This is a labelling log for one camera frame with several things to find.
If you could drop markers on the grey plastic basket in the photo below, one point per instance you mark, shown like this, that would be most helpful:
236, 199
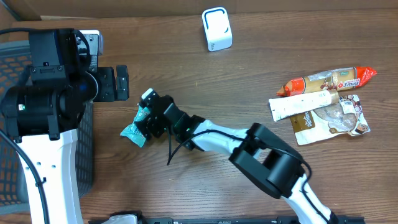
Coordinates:
15, 56

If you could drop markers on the white barcode scanner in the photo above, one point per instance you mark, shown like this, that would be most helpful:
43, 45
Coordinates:
217, 29

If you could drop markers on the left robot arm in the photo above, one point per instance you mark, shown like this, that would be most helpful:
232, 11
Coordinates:
43, 111

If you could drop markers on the white gold tube package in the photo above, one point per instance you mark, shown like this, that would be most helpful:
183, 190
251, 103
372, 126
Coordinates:
288, 106

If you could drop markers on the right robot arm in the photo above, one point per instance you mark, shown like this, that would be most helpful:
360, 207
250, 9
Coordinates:
267, 161

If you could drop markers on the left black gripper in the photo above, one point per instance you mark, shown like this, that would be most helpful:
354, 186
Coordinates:
106, 78

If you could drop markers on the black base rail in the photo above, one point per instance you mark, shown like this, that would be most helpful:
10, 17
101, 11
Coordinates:
278, 220

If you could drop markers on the teal snack packet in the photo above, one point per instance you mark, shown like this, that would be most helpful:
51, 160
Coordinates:
132, 132

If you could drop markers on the brown white cookie pouch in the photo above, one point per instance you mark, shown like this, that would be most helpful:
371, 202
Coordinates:
344, 117

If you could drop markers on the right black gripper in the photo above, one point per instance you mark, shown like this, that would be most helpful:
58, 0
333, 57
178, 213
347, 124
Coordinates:
155, 120

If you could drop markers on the orange cracker sleeve package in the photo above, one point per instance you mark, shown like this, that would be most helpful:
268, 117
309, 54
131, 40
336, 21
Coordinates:
337, 79

